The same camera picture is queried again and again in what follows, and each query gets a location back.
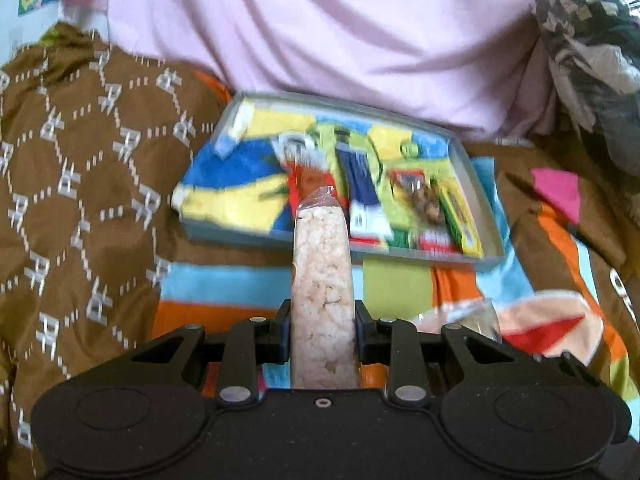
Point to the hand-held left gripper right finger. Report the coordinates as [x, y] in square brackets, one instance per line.
[362, 334]

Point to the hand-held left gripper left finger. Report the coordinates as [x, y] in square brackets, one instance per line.
[283, 332]

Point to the clear rice cracker packet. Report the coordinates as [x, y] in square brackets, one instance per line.
[322, 285]

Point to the clear cookie packet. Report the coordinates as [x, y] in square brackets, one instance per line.
[465, 320]

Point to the dark blue snack packet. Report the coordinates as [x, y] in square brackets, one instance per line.
[362, 185]

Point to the red white snack packet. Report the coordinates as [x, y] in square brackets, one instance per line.
[305, 165]

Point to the grey tray box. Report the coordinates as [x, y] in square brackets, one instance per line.
[480, 195]

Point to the colourful cartoon bedsheet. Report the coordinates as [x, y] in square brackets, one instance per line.
[550, 240]

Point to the brown patterned quilt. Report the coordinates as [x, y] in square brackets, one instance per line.
[75, 210]

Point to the pink hanging sheet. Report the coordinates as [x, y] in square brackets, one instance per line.
[325, 25]

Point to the clear bag of clothes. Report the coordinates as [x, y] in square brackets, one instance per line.
[595, 45]

